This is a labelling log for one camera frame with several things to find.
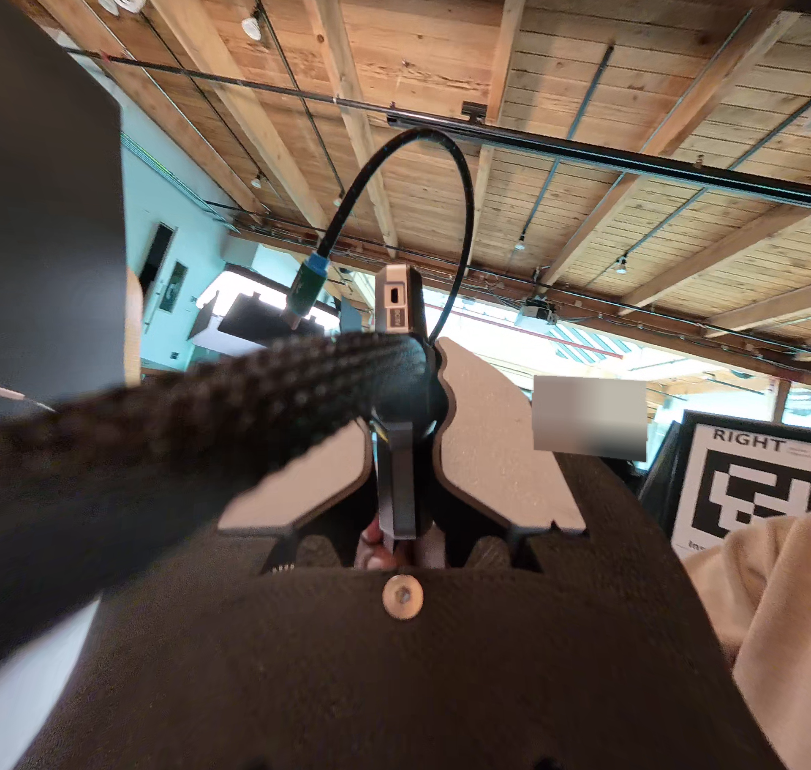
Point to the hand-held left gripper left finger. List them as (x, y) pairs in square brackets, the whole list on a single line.
[(298, 485)]

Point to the person in beige hoodie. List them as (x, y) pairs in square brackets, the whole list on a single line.
[(773, 624)]

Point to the person's left hand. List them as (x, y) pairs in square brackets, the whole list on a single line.
[(375, 538)]

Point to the black screen on pole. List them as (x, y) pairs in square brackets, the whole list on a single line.
[(253, 320)]

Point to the black framed marker sign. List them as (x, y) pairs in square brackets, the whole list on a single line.
[(747, 485)]

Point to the black ceiling track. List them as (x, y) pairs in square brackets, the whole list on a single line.
[(602, 155)]

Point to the ceiling mounted projector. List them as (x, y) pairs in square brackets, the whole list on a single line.
[(535, 313)]

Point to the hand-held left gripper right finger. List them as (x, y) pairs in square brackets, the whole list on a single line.
[(494, 459)]

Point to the lit white softbox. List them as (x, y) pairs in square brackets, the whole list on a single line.
[(218, 285)]

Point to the ceiling light bulb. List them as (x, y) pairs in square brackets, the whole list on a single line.
[(252, 25)]

